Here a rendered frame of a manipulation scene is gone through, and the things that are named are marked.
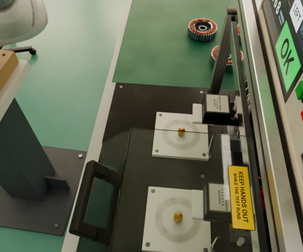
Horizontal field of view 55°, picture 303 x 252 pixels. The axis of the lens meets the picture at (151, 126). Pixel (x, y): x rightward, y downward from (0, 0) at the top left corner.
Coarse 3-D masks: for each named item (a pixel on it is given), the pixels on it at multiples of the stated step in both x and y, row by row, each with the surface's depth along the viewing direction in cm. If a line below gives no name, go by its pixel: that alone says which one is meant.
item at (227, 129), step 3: (225, 126) 80; (228, 126) 78; (231, 126) 78; (234, 126) 78; (225, 129) 80; (228, 129) 78; (231, 129) 78; (234, 129) 77; (225, 132) 80; (228, 132) 77; (231, 132) 77; (234, 132) 77
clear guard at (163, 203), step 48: (144, 144) 46; (192, 144) 46; (240, 144) 46; (96, 192) 45; (144, 192) 41; (192, 192) 41; (96, 240) 39; (144, 240) 37; (192, 240) 37; (240, 240) 37
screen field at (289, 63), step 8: (288, 32) 43; (280, 40) 46; (288, 40) 43; (280, 48) 46; (288, 48) 42; (280, 56) 45; (288, 56) 42; (296, 56) 40; (280, 64) 45; (288, 64) 42; (296, 64) 39; (288, 72) 42; (296, 72) 39; (288, 80) 42; (288, 88) 41
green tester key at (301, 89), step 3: (300, 81) 37; (300, 84) 36; (297, 87) 37; (300, 87) 36; (297, 90) 37; (300, 90) 36; (297, 93) 37; (300, 93) 36; (297, 96) 37; (300, 96) 36; (297, 99) 37; (300, 99) 37
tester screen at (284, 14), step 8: (264, 0) 56; (280, 0) 47; (288, 0) 44; (264, 8) 56; (272, 8) 51; (280, 8) 47; (288, 8) 44; (280, 16) 47; (288, 16) 43; (280, 24) 46; (288, 24) 43; (272, 32) 50; (280, 32) 46; (272, 40) 50; (296, 40) 40; (296, 48) 40; (280, 72) 45
